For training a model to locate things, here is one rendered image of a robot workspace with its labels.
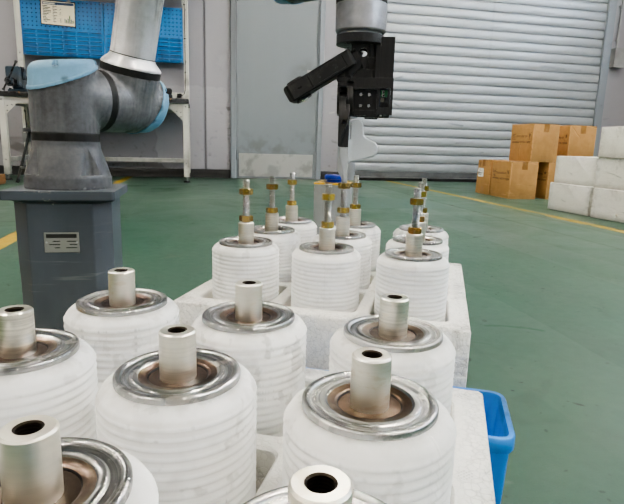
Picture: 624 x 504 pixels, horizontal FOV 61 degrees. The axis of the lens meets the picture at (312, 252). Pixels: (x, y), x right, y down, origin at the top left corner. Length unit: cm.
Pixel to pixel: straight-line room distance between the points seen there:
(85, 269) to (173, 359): 73
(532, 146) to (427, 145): 200
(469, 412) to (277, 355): 17
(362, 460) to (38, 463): 14
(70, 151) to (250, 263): 45
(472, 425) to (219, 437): 22
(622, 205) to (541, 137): 137
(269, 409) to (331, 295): 30
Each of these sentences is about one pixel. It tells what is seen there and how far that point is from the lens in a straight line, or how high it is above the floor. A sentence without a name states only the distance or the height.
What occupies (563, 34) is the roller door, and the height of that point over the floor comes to 172.
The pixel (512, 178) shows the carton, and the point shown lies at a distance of 460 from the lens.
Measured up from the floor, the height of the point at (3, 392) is 24.
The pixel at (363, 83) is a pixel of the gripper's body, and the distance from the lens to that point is 81.
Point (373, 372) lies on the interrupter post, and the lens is 29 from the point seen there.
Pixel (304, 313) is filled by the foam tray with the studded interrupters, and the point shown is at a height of 18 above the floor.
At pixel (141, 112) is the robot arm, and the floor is 44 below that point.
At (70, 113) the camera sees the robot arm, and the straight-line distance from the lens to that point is 105.
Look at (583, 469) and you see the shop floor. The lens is 80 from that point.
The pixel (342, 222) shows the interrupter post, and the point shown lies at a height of 27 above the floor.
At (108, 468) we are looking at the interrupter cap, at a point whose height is 25.
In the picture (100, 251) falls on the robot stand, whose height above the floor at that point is 19.
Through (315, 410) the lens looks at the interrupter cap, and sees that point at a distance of 29.
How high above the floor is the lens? 39
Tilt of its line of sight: 12 degrees down
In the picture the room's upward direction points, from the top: 2 degrees clockwise
